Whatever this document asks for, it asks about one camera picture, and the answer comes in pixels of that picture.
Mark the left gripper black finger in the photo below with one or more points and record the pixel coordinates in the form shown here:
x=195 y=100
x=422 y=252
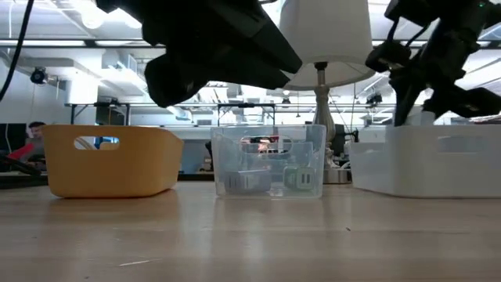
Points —
x=270 y=43
x=176 y=78

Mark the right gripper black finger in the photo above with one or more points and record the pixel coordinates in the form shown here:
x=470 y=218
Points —
x=403 y=102
x=466 y=102

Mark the white plastic bin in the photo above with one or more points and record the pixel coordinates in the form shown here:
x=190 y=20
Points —
x=411 y=172

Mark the clear plastic bin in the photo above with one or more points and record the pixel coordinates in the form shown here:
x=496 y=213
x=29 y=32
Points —
x=235 y=156

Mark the orange plastic bin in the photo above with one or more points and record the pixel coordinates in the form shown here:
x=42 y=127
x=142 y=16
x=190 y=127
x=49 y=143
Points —
x=117 y=172

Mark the white background cylinder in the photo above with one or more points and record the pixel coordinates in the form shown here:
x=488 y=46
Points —
x=427 y=118

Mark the white shade table lamp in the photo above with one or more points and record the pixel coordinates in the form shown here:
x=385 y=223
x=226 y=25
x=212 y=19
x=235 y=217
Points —
x=325 y=31

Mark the black background table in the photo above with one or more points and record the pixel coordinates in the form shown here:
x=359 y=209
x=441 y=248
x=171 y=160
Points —
x=84 y=105
x=246 y=105

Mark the grey equipment box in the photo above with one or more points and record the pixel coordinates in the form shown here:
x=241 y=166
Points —
x=109 y=115

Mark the black ceiling spotlight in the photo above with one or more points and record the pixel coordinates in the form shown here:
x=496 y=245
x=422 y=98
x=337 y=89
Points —
x=38 y=75

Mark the person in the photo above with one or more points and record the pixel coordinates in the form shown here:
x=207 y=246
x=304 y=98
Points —
x=35 y=137

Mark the red object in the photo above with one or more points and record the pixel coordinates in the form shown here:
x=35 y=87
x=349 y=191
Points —
x=21 y=150

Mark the black computer monitor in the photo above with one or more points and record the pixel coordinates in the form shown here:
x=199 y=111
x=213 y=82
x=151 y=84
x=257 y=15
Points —
x=11 y=137

